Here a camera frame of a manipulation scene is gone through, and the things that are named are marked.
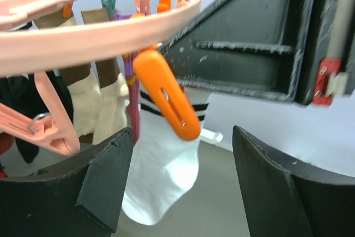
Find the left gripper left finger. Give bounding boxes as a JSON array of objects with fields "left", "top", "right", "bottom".
[{"left": 1, "top": 128, "right": 133, "bottom": 236}]

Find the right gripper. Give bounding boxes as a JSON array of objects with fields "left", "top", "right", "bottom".
[{"left": 160, "top": 0, "right": 354, "bottom": 106}]

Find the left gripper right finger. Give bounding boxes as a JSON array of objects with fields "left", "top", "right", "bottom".
[{"left": 232, "top": 126, "right": 354, "bottom": 236}]

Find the pink round clip hanger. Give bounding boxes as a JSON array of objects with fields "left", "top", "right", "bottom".
[{"left": 1, "top": 0, "right": 201, "bottom": 76}]

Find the pink clothes clip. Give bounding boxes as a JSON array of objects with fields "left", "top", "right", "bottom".
[{"left": 1, "top": 72, "right": 80, "bottom": 155}]

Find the orange clothes clip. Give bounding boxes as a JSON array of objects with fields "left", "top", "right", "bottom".
[{"left": 133, "top": 49, "right": 201, "bottom": 141}]

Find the white metal clothes rack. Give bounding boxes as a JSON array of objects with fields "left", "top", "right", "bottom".
[{"left": 200, "top": 128, "right": 224, "bottom": 145}]

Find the cream brown cuffed sock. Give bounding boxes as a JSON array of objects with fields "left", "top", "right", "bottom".
[{"left": 34, "top": 12, "right": 102, "bottom": 137}]

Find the black white striped sock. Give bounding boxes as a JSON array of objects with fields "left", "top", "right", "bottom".
[{"left": 1, "top": 70, "right": 73, "bottom": 178}]

